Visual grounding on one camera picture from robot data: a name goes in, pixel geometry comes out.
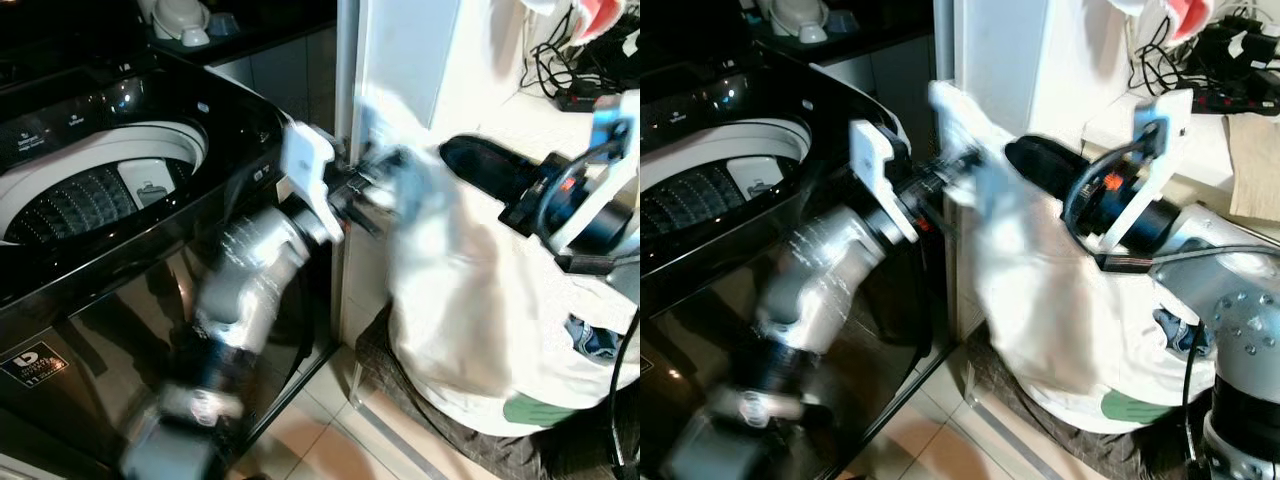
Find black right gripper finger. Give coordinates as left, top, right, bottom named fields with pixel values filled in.
left=438, top=134, right=548, bottom=208
left=1062, top=192, right=1098, bottom=237
left=497, top=194, right=550, bottom=240
left=1004, top=134, right=1093, bottom=208

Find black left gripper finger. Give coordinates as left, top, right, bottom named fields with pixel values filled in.
left=950, top=150, right=991, bottom=199
left=370, top=150, right=413, bottom=193

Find white cloth garment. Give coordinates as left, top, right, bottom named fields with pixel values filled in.
left=928, top=80, right=1217, bottom=437
left=358, top=88, right=641, bottom=437

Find black top-load washing machine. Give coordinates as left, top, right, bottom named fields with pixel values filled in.
left=640, top=40, right=929, bottom=480
left=0, top=45, right=346, bottom=477

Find black power strip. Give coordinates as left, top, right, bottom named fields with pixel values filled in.
left=1168, top=84, right=1280, bottom=117
left=553, top=88, right=623, bottom=113

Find white cabinet panel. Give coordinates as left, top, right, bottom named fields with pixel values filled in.
left=935, top=0, right=1087, bottom=133
left=338, top=0, right=463, bottom=151

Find grey washer drum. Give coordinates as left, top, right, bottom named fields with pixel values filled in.
left=640, top=118, right=813, bottom=251
left=0, top=120, right=211, bottom=247

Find blue garment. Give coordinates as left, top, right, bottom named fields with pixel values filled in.
left=563, top=314, right=623, bottom=362
left=1150, top=308, right=1215, bottom=357

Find brown cardboard sheet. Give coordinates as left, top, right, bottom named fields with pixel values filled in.
left=1224, top=114, right=1280, bottom=223

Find red and white object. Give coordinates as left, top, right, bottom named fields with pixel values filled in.
left=522, top=0, right=641, bottom=43
left=1108, top=0, right=1243, bottom=43

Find black power adapter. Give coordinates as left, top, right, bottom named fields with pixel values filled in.
left=1195, top=24, right=1280, bottom=83

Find green garment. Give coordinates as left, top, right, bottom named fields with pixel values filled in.
left=503, top=394, right=578, bottom=430
left=1099, top=389, right=1178, bottom=427

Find dark brown laundry basket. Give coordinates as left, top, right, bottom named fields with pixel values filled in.
left=352, top=305, right=641, bottom=480
left=962, top=320, right=1217, bottom=480

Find black white washer sticker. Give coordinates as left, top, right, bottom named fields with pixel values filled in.
left=0, top=340, right=71, bottom=387

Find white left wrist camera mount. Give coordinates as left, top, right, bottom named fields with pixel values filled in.
left=848, top=119, right=923, bottom=247
left=279, top=121, right=348, bottom=243

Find black tangled cables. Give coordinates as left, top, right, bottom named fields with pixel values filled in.
left=522, top=8, right=641, bottom=101
left=1128, top=8, right=1280, bottom=101

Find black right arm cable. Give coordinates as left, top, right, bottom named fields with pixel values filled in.
left=1180, top=318, right=1217, bottom=473
left=606, top=308, right=641, bottom=473

